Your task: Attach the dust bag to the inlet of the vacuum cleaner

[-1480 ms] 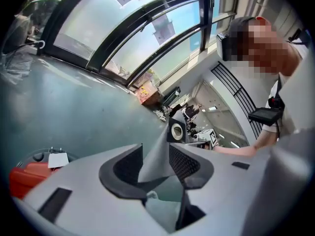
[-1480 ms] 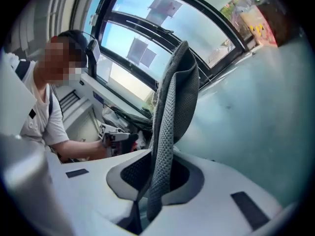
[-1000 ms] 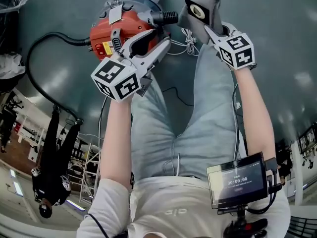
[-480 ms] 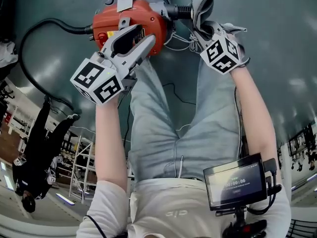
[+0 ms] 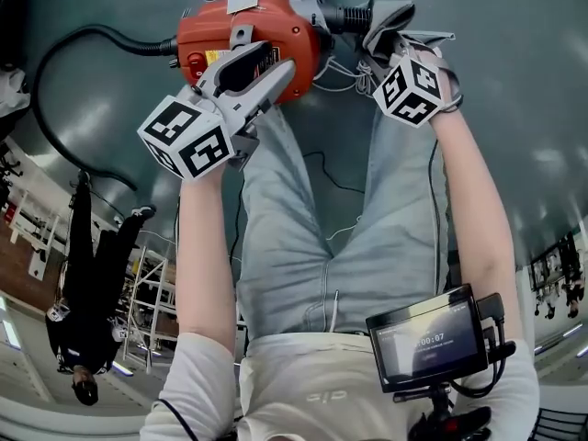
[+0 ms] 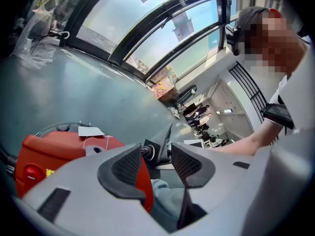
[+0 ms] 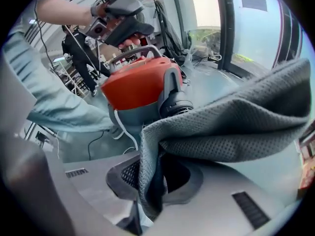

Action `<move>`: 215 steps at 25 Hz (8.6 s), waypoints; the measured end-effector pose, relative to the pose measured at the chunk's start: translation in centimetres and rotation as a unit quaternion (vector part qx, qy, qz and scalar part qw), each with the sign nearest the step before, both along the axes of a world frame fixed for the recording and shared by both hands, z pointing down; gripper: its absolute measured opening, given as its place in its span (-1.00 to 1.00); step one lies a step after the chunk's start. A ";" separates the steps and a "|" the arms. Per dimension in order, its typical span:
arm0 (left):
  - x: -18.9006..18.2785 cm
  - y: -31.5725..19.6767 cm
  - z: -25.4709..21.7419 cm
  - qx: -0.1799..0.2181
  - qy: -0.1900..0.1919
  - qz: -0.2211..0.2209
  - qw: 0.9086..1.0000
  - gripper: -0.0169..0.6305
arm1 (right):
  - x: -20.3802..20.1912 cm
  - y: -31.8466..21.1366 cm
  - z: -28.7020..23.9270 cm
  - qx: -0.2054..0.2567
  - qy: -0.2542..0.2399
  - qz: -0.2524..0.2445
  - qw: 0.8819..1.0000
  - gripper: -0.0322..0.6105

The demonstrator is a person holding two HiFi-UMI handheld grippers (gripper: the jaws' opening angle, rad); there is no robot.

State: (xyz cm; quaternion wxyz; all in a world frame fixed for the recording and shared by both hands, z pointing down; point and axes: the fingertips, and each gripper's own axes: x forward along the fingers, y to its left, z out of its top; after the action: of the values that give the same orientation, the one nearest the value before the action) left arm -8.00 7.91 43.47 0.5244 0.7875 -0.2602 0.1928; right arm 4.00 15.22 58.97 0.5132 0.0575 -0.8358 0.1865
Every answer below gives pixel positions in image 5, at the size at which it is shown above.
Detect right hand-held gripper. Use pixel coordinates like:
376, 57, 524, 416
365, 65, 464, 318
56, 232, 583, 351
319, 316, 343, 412
371, 47, 444, 130

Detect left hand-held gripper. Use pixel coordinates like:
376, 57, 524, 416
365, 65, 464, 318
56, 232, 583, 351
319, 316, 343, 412
136, 40, 297, 182

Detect red and grey vacuum cleaner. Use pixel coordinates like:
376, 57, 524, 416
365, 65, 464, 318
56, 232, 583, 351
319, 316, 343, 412
176, 0, 336, 106

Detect person's left forearm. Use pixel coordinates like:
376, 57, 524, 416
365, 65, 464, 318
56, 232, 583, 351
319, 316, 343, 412
176, 161, 239, 368

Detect person's right forearm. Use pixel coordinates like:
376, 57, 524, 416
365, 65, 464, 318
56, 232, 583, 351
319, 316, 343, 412
429, 106, 526, 345

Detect person's light grey jeans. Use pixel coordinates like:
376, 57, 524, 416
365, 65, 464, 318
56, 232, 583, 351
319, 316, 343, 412
236, 103, 454, 339

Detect white metal rack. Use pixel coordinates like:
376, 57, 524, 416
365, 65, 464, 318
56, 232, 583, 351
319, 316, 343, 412
122, 244, 178, 374

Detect black monitor screen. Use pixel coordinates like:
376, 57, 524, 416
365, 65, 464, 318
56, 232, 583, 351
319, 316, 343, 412
366, 284, 489, 393

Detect person's white t-shirt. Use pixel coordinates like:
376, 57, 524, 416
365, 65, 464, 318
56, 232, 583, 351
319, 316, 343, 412
140, 331, 541, 441

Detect white thin cable bundle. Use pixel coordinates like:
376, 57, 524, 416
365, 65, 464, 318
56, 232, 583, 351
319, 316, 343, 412
316, 57, 379, 96

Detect black ribbed hose connector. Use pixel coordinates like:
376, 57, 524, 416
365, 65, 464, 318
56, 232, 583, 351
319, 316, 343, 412
320, 5, 374, 34

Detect black vacuum power cord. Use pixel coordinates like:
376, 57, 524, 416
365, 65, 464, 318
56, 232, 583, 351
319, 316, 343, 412
30, 24, 180, 192

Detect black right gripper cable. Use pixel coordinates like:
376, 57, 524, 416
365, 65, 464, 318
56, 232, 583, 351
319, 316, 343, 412
426, 139, 443, 293

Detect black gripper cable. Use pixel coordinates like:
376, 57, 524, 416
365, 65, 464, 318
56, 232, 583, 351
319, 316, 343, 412
426, 139, 443, 293
228, 189, 245, 266

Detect thin black floor cable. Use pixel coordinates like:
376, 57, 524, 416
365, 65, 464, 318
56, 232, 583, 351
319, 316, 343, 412
302, 150, 367, 195

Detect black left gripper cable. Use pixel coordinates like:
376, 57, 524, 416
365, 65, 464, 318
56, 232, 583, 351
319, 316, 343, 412
228, 189, 245, 266

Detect black monitor cable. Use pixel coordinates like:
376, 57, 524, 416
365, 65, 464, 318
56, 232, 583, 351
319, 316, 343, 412
452, 291, 518, 400

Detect white trouser drawstring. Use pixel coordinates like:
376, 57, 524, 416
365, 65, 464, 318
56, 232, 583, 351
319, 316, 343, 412
328, 289, 342, 334

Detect black monitor mount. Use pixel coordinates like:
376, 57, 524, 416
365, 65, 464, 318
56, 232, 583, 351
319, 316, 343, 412
394, 383, 493, 441

